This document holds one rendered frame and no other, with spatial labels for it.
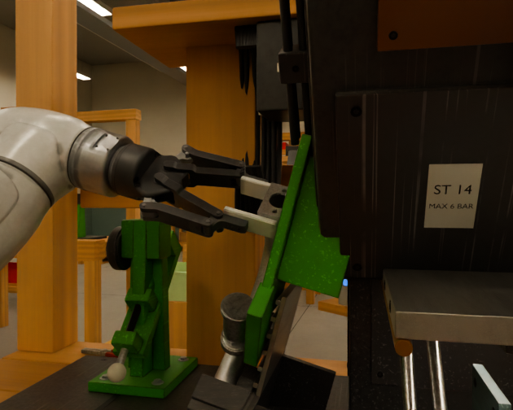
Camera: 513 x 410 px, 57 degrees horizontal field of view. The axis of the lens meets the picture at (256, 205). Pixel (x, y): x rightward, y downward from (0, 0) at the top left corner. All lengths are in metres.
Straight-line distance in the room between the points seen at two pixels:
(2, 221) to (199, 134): 0.43
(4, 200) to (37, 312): 0.52
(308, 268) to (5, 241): 0.36
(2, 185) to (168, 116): 11.22
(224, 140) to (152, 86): 11.25
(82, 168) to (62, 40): 0.53
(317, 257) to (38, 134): 0.40
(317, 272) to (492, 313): 0.22
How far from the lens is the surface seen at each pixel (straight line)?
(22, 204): 0.66
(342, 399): 0.79
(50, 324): 1.11
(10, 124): 0.73
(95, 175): 0.66
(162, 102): 11.96
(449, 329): 0.34
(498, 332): 0.34
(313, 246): 0.52
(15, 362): 1.10
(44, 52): 1.13
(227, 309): 0.53
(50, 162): 0.68
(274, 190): 0.61
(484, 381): 0.50
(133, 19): 0.90
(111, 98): 12.66
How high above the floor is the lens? 1.20
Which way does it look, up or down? 1 degrees down
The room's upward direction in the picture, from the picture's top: straight up
